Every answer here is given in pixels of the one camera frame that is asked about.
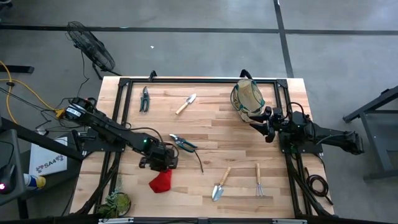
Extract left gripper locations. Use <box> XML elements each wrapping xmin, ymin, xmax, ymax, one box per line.
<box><xmin>139</xmin><ymin>141</ymin><xmax>180</xmax><ymax>172</ymax></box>

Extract black bar on floor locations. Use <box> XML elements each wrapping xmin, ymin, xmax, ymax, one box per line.
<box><xmin>0</xmin><ymin>65</ymin><xmax>35</xmax><ymax>75</ymax></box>

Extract black metal stand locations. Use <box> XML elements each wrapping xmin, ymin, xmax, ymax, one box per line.
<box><xmin>343</xmin><ymin>85</ymin><xmax>398</xmax><ymax>181</ymax></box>

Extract beige green-trimmed gardening bag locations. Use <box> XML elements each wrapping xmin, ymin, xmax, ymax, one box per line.
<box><xmin>229</xmin><ymin>78</ymin><xmax>267</xmax><ymax>123</ymax></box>

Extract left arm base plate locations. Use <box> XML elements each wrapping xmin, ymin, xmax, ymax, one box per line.
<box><xmin>72</xmin><ymin>128</ymin><xmax>127</xmax><ymax>153</ymax></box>

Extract wooden-handled metal trowel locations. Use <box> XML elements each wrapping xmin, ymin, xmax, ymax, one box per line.
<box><xmin>211</xmin><ymin>166</ymin><xmax>232</xmax><ymax>202</ymax></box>

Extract teal pruning shears with strap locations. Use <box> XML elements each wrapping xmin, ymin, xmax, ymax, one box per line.
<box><xmin>169</xmin><ymin>133</ymin><xmax>205</xmax><ymax>174</ymax></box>

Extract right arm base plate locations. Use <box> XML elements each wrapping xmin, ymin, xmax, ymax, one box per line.
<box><xmin>278</xmin><ymin>129</ymin><xmax>324</xmax><ymax>155</ymax></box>

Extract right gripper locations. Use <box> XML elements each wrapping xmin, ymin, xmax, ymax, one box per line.
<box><xmin>249</xmin><ymin>106</ymin><xmax>295</xmax><ymax>144</ymax></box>

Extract red garden glove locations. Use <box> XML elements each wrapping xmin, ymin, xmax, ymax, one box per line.
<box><xmin>148</xmin><ymin>169</ymin><xmax>173</xmax><ymax>194</ymax></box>

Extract coiled black cable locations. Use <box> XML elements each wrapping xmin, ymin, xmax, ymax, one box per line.
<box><xmin>304</xmin><ymin>167</ymin><xmax>334</xmax><ymax>206</ymax></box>

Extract green succulent plant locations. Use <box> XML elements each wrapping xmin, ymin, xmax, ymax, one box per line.
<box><xmin>96</xmin><ymin>186</ymin><xmax>132</xmax><ymax>219</ymax></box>

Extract black floor fan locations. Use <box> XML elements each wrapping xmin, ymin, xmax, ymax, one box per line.
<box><xmin>65</xmin><ymin>21</ymin><xmax>123</xmax><ymax>80</ymax></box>

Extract hand rake wooden handle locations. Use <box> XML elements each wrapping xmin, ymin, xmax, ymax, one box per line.
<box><xmin>254</xmin><ymin>162</ymin><xmax>265</xmax><ymax>197</ymax></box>

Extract dark green pruning shears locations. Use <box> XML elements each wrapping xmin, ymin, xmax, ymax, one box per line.
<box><xmin>139</xmin><ymin>86</ymin><xmax>150</xmax><ymax>113</ymax></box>

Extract white printed box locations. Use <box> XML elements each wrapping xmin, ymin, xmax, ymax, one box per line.
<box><xmin>28</xmin><ymin>136</ymin><xmax>68</xmax><ymax>177</ymax></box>

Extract silver metal bracket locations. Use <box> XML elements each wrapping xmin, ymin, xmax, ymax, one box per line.
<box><xmin>272</xmin><ymin>219</ymin><xmax>308</xmax><ymax>224</ymax></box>
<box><xmin>98</xmin><ymin>217</ymin><xmax>134</xmax><ymax>224</ymax></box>

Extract black fan power cable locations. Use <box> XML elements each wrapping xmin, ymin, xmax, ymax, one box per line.
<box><xmin>76</xmin><ymin>50</ymin><xmax>91</xmax><ymax>98</ymax></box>

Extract yellow cable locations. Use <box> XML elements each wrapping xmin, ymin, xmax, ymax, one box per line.
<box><xmin>0</xmin><ymin>60</ymin><xmax>62</xmax><ymax>124</ymax></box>

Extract yellow and blue can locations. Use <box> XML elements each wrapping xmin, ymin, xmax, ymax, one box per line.
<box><xmin>23</xmin><ymin>173</ymin><xmax>47</xmax><ymax>191</ymax></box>

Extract black aluminium table frame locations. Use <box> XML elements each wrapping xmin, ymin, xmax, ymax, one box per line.
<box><xmin>74</xmin><ymin>77</ymin><xmax>333</xmax><ymax>218</ymax></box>

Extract black side desk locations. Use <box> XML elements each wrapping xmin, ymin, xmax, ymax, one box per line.
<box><xmin>0</xmin><ymin>116</ymin><xmax>85</xmax><ymax>218</ymax></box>

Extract black computer mouse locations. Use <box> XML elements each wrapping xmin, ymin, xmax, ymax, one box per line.
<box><xmin>0</xmin><ymin>163</ymin><xmax>16</xmax><ymax>195</ymax></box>

